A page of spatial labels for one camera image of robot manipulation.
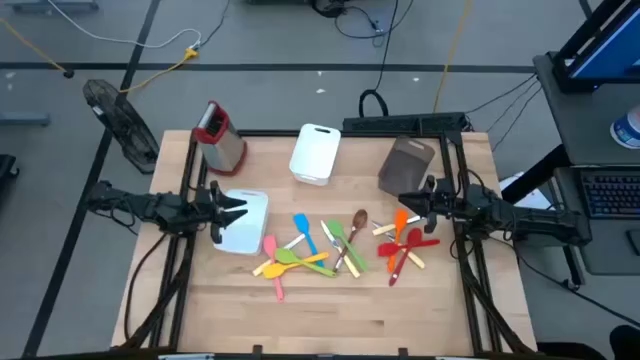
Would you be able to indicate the black floor fan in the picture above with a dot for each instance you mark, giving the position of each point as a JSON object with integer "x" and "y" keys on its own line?
{"x": 125, "y": 125}

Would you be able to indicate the brown wooden spoon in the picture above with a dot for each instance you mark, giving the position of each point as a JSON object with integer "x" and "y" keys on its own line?
{"x": 360, "y": 218}

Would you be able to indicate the grey equipment cart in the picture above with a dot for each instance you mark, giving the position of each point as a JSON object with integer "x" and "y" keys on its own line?
{"x": 585, "y": 125}

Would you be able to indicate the white wipes tub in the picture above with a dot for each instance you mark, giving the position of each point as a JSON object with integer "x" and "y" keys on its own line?
{"x": 629, "y": 129}

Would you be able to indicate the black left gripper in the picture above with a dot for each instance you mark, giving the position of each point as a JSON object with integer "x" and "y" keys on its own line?
{"x": 205, "y": 210}

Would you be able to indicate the white plastic bin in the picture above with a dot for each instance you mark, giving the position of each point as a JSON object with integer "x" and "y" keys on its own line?
{"x": 247, "y": 230}
{"x": 315, "y": 152}

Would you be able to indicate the grey translucent plastic bin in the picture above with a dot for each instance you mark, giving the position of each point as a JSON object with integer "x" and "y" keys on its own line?
{"x": 405, "y": 165}

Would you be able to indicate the black perforated power box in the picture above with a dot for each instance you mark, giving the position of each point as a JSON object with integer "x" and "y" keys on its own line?
{"x": 400, "y": 123}

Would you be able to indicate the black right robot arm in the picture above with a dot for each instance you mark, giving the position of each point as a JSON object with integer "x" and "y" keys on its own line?
{"x": 525, "y": 225}

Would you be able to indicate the steel box grater red trim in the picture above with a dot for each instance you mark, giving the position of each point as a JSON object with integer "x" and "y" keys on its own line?
{"x": 225, "y": 150}

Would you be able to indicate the black computer mouse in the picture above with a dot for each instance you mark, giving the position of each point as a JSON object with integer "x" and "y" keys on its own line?
{"x": 635, "y": 242}

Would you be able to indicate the orange silicone spatula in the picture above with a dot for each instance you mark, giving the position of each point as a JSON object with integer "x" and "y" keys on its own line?
{"x": 400, "y": 220}

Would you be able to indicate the white paper sheet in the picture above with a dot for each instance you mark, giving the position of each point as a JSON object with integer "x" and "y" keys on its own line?
{"x": 537, "y": 200}

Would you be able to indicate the red silicone spoon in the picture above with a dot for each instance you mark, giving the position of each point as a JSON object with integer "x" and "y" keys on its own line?
{"x": 414, "y": 236}

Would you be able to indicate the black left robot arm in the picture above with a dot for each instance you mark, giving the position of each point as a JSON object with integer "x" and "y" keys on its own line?
{"x": 150, "y": 207}

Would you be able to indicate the yellow silicone spatula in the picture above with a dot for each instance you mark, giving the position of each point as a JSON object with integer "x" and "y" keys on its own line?
{"x": 272, "y": 271}

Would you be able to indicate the green silicone spatula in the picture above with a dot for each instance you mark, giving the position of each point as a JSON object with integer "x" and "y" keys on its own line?
{"x": 336, "y": 229}

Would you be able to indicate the lime green silicone spoon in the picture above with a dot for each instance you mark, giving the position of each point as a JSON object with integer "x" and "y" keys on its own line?
{"x": 286, "y": 256}

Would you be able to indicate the black keyboard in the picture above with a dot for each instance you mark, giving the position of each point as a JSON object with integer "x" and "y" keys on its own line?
{"x": 612, "y": 195}

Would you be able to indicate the red silicone spatula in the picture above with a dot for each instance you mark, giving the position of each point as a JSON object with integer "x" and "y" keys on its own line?
{"x": 387, "y": 249}

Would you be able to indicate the black computer monitor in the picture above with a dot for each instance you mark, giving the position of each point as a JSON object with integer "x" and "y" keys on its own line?
{"x": 612, "y": 50}

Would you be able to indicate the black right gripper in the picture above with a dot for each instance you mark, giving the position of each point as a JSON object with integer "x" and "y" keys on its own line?
{"x": 442, "y": 205}

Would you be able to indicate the black aluminium table frame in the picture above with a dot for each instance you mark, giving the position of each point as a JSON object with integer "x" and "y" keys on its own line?
{"x": 265, "y": 133}

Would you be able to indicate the grey metal floor base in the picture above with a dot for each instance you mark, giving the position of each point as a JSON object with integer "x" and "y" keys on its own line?
{"x": 25, "y": 119}
{"x": 50, "y": 5}

